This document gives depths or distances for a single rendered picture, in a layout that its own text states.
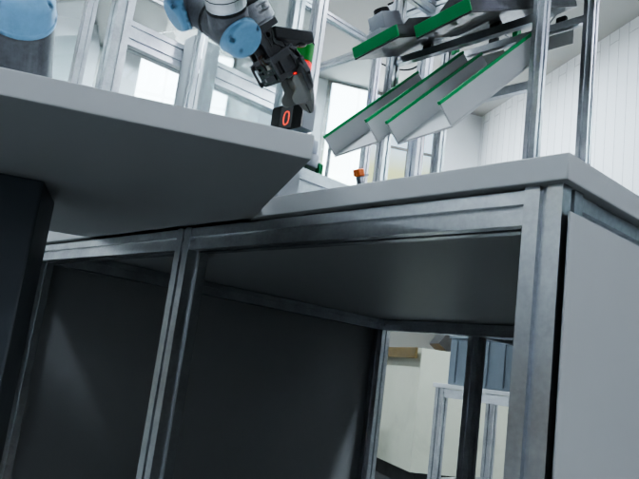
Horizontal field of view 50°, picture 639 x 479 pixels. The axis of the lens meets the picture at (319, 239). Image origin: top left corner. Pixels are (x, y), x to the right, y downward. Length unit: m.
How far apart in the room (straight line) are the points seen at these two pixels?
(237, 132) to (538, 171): 0.33
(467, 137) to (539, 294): 8.77
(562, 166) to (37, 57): 0.75
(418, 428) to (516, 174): 3.50
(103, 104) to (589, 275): 0.54
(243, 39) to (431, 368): 3.18
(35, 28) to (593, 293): 0.82
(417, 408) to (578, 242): 3.48
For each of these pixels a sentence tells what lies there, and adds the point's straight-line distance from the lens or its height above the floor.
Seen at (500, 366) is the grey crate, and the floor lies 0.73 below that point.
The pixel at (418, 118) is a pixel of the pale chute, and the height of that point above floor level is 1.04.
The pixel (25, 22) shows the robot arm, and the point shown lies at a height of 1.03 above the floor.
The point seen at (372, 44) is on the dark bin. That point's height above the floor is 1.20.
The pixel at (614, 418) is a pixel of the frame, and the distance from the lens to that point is 0.85.
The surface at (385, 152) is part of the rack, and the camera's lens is 1.35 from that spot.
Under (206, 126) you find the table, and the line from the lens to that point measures 0.75.
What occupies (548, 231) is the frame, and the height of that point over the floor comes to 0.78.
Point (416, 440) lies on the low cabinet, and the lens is 4.22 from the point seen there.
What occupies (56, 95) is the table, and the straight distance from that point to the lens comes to 0.75.
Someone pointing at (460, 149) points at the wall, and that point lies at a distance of 9.40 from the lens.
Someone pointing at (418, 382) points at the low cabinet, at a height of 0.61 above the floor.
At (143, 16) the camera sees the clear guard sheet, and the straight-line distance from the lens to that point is 2.94.
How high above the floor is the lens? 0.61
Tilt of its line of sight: 11 degrees up
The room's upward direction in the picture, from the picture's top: 7 degrees clockwise
